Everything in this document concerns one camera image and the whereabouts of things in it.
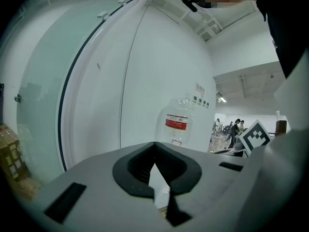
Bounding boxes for person's black clothing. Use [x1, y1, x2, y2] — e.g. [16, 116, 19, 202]
[251, 0, 309, 80]

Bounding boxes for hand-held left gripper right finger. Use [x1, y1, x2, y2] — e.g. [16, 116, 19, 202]
[154, 141, 256, 232]

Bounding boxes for clear water bottle red label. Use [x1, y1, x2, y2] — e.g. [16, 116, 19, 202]
[155, 97, 197, 146]

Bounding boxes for thin grey wall cable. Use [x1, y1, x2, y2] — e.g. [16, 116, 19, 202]
[119, 5, 148, 150]

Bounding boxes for frosted glass door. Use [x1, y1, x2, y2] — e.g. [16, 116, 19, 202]
[16, 0, 141, 180]

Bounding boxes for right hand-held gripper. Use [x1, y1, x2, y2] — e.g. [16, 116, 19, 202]
[233, 119, 271, 158]

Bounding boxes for brown cardboard box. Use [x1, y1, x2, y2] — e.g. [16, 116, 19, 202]
[4, 160, 28, 182]
[0, 144, 25, 170]
[0, 125, 20, 149]

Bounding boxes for black headset microphone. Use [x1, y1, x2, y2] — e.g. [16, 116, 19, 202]
[181, 0, 198, 13]

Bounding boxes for brown wooden stand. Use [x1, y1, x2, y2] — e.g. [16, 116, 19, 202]
[275, 119, 288, 134]

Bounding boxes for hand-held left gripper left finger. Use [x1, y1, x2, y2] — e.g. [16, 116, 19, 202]
[30, 141, 175, 232]

